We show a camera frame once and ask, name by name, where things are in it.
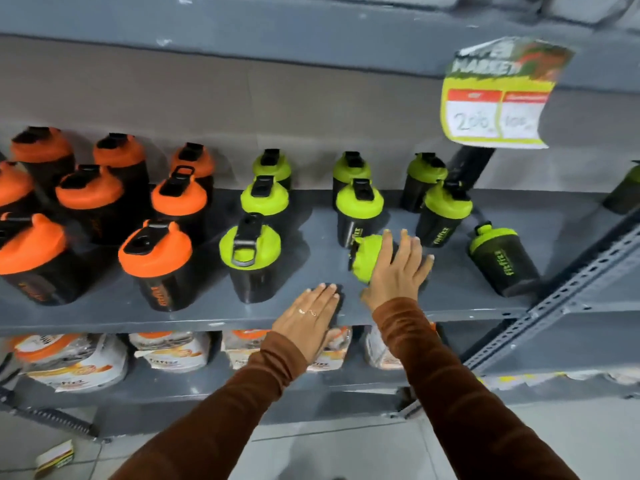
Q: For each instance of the person's right hand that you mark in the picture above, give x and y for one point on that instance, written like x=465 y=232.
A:
x=397 y=279

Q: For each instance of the person's left hand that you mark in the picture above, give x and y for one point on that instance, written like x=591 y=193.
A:
x=305 y=327

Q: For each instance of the person's right little finger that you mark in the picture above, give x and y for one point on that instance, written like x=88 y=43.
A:
x=425 y=269

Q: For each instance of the person's left fingers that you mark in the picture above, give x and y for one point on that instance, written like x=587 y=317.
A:
x=321 y=299

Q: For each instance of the person's right middle finger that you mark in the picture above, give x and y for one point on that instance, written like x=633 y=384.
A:
x=402 y=252

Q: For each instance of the person's right thumb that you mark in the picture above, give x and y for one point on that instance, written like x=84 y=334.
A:
x=368 y=296

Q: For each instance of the black bottle green lid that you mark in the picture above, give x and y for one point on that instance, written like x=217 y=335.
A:
x=365 y=259

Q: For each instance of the person's left forearm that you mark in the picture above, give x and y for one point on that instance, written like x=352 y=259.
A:
x=225 y=419

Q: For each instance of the person's right forearm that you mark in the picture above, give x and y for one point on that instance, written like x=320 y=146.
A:
x=450 y=384

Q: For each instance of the grey metal shelving unit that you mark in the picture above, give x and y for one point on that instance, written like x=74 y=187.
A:
x=460 y=299

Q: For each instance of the white and orange packet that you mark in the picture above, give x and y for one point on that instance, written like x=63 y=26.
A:
x=380 y=354
x=172 y=350
x=70 y=364
x=336 y=350
x=240 y=347

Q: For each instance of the plain black shaker cup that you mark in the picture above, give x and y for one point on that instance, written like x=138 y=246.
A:
x=470 y=167

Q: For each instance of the group of green-lid shakers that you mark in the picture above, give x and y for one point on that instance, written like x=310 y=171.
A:
x=264 y=197

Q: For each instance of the grey slotted metal upright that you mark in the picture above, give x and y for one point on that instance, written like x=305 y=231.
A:
x=550 y=299

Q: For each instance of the group of orange-lid shakers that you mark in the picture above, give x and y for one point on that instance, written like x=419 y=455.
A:
x=155 y=249

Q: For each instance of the yellow and white price sign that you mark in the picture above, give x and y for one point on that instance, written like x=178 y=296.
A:
x=500 y=94

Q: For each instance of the small white yellow card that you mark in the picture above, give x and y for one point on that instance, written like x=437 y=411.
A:
x=55 y=455

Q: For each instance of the black slotted rail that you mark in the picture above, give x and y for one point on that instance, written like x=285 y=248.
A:
x=55 y=419

